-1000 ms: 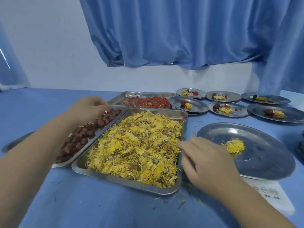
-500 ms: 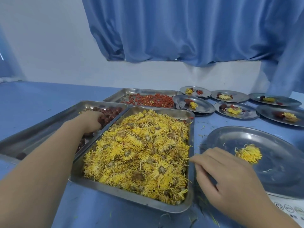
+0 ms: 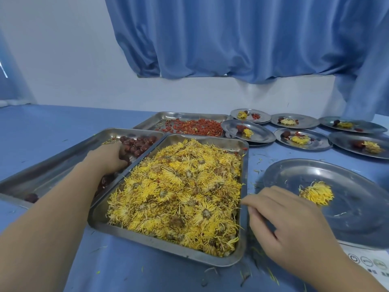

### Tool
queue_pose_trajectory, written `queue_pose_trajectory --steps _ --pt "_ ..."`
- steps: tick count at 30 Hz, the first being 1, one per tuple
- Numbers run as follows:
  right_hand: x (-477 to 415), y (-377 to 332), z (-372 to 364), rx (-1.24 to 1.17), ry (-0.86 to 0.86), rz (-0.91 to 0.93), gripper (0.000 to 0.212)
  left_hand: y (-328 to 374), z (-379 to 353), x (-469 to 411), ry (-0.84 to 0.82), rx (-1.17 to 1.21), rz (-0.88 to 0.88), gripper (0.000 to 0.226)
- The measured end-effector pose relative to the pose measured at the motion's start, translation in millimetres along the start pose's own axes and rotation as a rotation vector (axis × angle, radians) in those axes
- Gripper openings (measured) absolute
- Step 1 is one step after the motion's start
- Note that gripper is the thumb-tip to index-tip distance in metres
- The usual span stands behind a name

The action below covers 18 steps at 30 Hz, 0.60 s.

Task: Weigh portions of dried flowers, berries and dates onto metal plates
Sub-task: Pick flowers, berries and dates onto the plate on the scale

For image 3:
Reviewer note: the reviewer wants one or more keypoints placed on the person's right hand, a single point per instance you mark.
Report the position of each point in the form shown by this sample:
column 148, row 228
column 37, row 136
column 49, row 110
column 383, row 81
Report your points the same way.
column 294, row 231

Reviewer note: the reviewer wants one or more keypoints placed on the person's left hand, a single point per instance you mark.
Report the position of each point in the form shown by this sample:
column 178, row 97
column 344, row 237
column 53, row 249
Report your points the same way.
column 106, row 159

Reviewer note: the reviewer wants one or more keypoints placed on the white digital kitchen scale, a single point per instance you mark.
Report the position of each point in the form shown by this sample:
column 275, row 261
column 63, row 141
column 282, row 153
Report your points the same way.
column 367, row 261

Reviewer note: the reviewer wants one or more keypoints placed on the pile of yellow chrysanthemums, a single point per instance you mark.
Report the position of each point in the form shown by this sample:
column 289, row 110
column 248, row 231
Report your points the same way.
column 182, row 197

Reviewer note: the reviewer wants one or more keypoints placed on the round steel plate red label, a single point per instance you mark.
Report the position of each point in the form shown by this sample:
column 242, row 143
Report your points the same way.
column 264, row 115

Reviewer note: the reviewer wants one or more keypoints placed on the person's left forearm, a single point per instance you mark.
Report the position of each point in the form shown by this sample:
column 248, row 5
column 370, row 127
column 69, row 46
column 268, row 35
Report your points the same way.
column 39, row 234

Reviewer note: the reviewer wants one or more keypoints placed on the blue tablecloth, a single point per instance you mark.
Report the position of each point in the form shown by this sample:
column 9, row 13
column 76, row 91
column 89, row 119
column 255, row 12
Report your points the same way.
column 60, row 124

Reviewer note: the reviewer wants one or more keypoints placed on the rectangular steel tray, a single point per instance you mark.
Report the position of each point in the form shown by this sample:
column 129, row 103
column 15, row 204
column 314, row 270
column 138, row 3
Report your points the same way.
column 97, row 218
column 39, row 179
column 149, row 120

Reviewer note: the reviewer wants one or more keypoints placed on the pale blue side curtain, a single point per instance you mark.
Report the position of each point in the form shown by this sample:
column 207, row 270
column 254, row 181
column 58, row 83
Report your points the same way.
column 12, row 82

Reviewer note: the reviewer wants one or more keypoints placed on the narrow blue curtain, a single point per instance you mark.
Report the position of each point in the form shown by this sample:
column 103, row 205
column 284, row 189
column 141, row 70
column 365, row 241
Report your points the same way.
column 370, row 72

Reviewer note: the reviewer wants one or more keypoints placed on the wide blue curtain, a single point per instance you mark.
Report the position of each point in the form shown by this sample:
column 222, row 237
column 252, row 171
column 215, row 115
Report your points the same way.
column 243, row 36

